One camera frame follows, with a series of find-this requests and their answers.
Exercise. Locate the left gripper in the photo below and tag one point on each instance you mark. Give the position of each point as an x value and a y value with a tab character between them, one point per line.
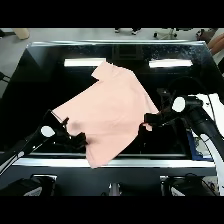
77	140

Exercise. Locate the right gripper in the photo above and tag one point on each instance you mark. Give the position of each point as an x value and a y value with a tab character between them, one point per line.
152	118

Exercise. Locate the pink T-shirt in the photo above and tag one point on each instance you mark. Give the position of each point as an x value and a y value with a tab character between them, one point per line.
110	110

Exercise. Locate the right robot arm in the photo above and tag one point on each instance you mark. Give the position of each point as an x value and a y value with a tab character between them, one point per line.
178	104

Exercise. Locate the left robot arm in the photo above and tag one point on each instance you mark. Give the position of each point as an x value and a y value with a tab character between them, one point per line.
47	131

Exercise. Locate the office chair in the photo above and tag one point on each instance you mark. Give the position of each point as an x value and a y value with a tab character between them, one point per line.
168	32

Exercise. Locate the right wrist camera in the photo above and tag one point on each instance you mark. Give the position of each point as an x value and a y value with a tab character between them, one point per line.
164	99

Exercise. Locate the silver frame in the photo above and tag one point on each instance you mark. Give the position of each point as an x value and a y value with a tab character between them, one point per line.
150	163

